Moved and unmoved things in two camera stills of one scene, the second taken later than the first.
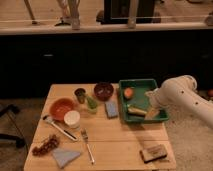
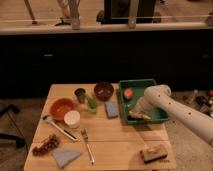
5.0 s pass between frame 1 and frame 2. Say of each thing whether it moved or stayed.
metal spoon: stayed
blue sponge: stayed
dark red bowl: stayed
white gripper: moved
